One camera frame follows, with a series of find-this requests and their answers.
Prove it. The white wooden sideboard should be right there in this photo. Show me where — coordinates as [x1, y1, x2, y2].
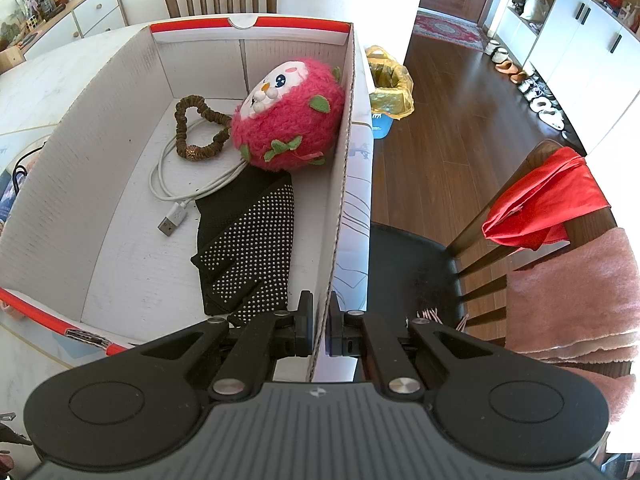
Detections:
[14, 0, 128, 61]

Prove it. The pink strawberry plush toy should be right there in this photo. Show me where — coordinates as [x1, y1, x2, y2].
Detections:
[231, 58, 345, 171]

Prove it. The row of shoes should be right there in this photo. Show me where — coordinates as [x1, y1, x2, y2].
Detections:
[484, 39, 574, 143]

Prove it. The red patterned doormat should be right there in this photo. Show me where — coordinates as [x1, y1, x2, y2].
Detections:
[412, 9, 487, 52]

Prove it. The yellow bag trash bin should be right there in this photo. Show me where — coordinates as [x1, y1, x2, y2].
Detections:
[366, 46, 414, 140]

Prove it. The wooden chair beside table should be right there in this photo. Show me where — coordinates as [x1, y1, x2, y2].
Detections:
[369, 138, 640, 411]

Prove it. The red cloth on chair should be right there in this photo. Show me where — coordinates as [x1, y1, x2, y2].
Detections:
[482, 148, 610, 250]

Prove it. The brown scrunchie hair tie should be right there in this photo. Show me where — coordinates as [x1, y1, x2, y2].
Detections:
[173, 94, 234, 163]

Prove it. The cardboard box on sideboard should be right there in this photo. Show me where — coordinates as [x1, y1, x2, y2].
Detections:
[0, 46, 25, 74]

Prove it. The white wall cabinet unit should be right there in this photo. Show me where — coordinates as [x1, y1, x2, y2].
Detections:
[496, 0, 639, 152]

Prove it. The pink towel on chair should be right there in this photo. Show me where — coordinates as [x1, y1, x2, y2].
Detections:
[504, 226, 640, 424]

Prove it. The white usb cable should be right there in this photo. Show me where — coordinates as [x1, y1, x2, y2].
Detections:
[148, 116, 249, 238]

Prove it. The black dotted glove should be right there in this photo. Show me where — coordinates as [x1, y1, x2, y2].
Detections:
[191, 166, 295, 326]

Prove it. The red cardboard shoe box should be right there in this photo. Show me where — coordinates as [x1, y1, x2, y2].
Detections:
[1, 15, 373, 399]

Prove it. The blue tissue pack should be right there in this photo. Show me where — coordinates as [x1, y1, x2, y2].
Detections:
[0, 170, 16, 226]

